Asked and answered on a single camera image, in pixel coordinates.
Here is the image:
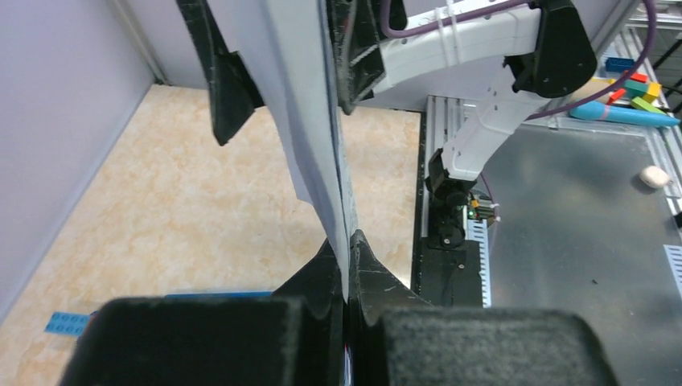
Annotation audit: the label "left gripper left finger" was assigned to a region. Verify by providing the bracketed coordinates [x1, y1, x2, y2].
[272, 240, 343, 318]

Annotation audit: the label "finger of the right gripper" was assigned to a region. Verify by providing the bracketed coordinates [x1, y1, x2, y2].
[176, 0, 265, 146]
[326, 0, 385, 115]

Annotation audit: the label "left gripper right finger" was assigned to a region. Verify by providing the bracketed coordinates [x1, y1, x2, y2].
[349, 230, 430, 326]

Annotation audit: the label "white printed paper stack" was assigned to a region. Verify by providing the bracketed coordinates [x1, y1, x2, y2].
[209, 1, 358, 298]

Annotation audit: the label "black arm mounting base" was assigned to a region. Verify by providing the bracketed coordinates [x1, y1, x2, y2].
[411, 96, 486, 309]

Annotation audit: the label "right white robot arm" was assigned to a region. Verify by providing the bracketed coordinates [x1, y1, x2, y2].
[178, 1, 596, 261]

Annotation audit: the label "blue marker pen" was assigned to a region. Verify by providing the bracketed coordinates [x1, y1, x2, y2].
[569, 101, 680, 127]

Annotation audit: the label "blue lego brick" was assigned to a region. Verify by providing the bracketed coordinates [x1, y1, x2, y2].
[44, 312, 91, 337]

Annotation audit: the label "colourful toy blocks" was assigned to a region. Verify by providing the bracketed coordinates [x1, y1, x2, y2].
[604, 57, 664, 113]

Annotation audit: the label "small white round object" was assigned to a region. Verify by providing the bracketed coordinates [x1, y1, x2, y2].
[639, 166, 672, 189]

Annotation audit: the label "aluminium frame rail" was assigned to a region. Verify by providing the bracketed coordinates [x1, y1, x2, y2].
[422, 96, 475, 248]

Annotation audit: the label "white slotted cable duct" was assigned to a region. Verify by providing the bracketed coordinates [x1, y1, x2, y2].
[466, 220, 492, 308]

